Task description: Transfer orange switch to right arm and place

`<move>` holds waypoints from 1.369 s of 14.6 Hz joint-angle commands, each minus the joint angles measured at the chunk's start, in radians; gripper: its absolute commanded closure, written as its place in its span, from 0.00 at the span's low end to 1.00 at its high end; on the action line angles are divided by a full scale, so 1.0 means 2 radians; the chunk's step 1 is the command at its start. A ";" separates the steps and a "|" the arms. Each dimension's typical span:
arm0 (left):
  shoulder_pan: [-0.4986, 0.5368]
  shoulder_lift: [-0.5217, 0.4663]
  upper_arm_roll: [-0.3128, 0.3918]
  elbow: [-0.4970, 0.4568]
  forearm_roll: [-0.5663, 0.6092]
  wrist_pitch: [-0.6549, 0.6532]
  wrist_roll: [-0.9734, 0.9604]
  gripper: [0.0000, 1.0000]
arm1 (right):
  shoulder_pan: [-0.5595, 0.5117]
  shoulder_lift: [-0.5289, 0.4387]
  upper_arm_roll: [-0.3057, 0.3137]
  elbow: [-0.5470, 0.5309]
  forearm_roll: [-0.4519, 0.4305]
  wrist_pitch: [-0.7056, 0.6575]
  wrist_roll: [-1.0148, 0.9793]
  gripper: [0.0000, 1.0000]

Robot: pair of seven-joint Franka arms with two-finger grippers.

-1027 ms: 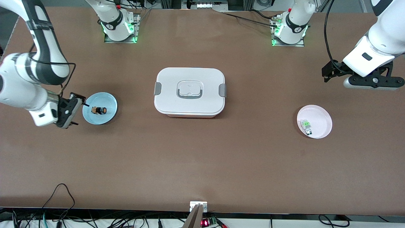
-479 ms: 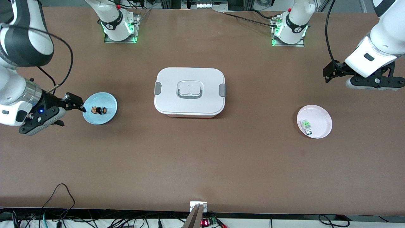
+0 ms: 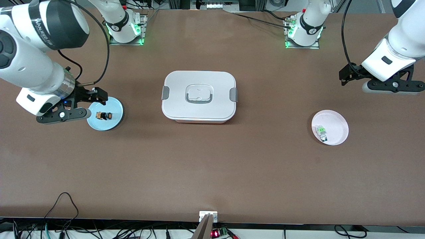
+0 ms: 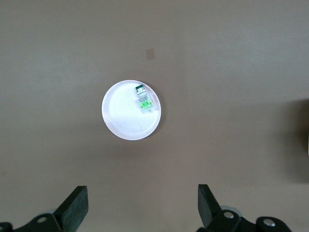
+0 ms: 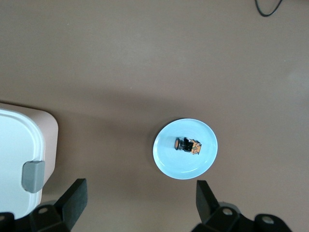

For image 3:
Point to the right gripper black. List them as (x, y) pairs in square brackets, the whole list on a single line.
[(83, 94)]

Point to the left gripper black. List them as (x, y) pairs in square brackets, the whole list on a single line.
[(354, 71)]

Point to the orange black push-button switch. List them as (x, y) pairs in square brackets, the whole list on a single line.
[(103, 116)]

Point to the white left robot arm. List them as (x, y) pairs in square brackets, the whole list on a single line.
[(408, 39)]

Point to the light blue round plate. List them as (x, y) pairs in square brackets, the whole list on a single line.
[(114, 109)]

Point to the pale pink round plate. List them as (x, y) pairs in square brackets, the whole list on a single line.
[(335, 122)]

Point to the white lit background device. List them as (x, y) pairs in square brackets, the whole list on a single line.
[(215, 5)]

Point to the circuit board red display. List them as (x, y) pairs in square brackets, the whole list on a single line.
[(217, 233)]

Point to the green white push-button switch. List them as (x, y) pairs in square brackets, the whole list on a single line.
[(321, 132)]

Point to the small white edge bracket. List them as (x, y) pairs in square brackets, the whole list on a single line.
[(208, 214)]

